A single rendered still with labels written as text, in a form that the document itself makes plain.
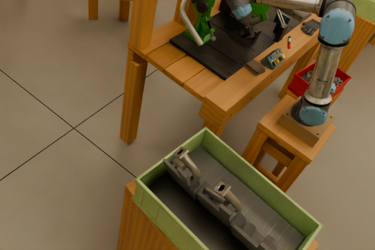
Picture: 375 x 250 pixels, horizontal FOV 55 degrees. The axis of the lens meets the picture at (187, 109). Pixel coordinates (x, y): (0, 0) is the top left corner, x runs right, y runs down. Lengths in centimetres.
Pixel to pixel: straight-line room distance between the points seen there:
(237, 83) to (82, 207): 123
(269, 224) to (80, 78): 207
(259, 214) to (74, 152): 148
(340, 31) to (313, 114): 40
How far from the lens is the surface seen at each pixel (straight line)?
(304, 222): 156
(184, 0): 177
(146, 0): 185
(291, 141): 187
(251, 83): 198
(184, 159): 121
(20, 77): 315
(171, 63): 198
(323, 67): 154
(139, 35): 197
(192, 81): 190
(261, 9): 220
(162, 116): 287
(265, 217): 157
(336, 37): 145
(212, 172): 160
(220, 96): 184
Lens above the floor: 215
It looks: 46 degrees down
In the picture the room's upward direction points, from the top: 16 degrees clockwise
